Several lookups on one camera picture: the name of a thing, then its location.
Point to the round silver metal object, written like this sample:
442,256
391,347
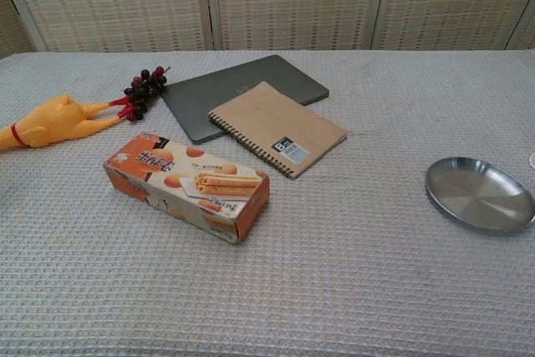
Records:
472,194

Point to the brown spiral notebook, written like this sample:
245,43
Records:
271,123

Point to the grey closed laptop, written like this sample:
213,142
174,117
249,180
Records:
209,102

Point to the orange egg roll snack box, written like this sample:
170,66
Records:
188,177

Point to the beige waffle weave tablecloth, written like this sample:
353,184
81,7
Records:
334,269

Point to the dark red grape bunch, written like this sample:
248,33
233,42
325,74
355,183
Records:
142,85

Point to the yellow rubber chicken toy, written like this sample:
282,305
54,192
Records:
54,123

